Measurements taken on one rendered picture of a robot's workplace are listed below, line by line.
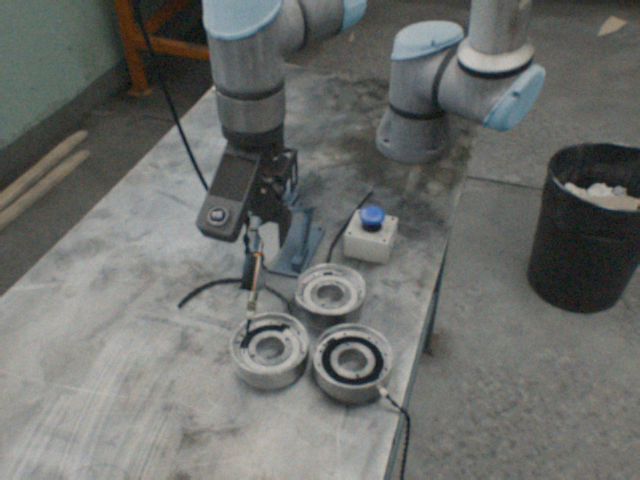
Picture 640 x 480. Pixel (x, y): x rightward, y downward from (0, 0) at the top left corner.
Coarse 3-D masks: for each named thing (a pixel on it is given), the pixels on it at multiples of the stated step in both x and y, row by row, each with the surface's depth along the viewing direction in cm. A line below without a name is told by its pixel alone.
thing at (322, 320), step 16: (304, 272) 95; (320, 272) 97; (336, 272) 97; (352, 272) 96; (304, 288) 95; (320, 288) 95; (336, 288) 96; (304, 304) 91; (320, 304) 92; (336, 304) 92; (320, 320) 90; (336, 320) 90; (352, 320) 91
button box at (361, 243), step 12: (348, 228) 103; (360, 228) 103; (372, 228) 102; (384, 228) 103; (396, 228) 106; (348, 240) 102; (360, 240) 101; (372, 240) 100; (384, 240) 100; (348, 252) 103; (360, 252) 102; (372, 252) 102; (384, 252) 101; (384, 264) 102
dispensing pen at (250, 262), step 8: (248, 256) 82; (256, 256) 82; (248, 264) 82; (256, 264) 82; (248, 272) 82; (248, 280) 82; (240, 288) 82; (248, 288) 82; (248, 296) 84; (256, 296) 84; (248, 304) 84; (256, 304) 85; (248, 312) 84; (248, 320) 84; (248, 328) 85
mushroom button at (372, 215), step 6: (366, 210) 101; (372, 210) 101; (378, 210) 101; (360, 216) 101; (366, 216) 100; (372, 216) 100; (378, 216) 100; (384, 216) 101; (366, 222) 100; (372, 222) 100; (378, 222) 100
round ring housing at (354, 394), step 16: (320, 336) 86; (336, 336) 87; (368, 336) 88; (320, 352) 85; (336, 352) 85; (352, 352) 87; (368, 352) 85; (384, 352) 85; (320, 368) 83; (336, 368) 83; (368, 368) 83; (384, 368) 84; (320, 384) 83; (336, 384) 80; (368, 384) 80; (384, 384) 82; (352, 400) 82; (368, 400) 83
